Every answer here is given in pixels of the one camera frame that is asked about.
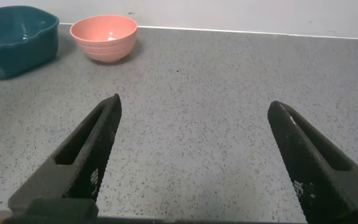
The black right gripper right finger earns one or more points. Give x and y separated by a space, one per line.
315 168

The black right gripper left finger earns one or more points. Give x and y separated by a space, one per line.
82 155

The pink ribbed bowl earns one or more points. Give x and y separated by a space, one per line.
104 40

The teal square plastic basin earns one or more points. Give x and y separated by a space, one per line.
14 40

